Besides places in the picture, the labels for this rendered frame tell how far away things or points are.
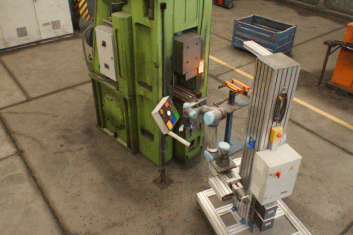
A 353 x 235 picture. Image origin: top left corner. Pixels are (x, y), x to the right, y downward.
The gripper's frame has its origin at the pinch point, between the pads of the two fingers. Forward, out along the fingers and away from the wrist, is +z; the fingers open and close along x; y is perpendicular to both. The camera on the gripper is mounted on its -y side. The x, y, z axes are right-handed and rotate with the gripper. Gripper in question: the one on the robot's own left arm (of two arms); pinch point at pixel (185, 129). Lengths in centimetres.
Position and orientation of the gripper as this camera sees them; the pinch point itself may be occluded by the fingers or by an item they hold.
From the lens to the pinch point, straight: 365.3
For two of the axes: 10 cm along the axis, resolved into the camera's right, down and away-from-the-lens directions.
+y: 3.9, 4.9, -7.8
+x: 9.2, -2.0, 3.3
